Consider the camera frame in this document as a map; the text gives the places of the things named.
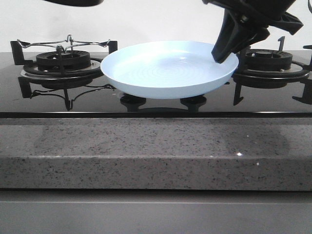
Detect left black burner with support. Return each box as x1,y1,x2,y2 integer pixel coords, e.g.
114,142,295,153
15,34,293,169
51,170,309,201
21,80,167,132
10,40,117,84

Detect black glass gas hob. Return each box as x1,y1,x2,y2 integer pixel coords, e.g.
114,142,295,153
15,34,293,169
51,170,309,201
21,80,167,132
0,52,312,118

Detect black frying pan mint handle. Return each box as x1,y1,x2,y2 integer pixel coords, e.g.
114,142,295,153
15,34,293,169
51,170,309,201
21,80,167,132
45,0,104,7

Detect black burner with support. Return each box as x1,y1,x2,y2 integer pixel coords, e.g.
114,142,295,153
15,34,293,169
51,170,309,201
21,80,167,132
232,36,312,105
10,40,117,84

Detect right black burner with support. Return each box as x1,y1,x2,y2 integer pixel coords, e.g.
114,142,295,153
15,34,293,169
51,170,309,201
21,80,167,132
232,36,312,105

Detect light blue plate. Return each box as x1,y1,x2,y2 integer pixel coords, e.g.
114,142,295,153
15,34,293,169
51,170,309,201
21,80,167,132
100,41,238,99

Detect wire pan support ring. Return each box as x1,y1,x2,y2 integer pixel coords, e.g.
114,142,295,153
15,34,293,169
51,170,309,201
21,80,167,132
16,34,111,53

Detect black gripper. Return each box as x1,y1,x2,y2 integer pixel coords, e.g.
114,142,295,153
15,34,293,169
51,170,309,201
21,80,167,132
203,0,303,63

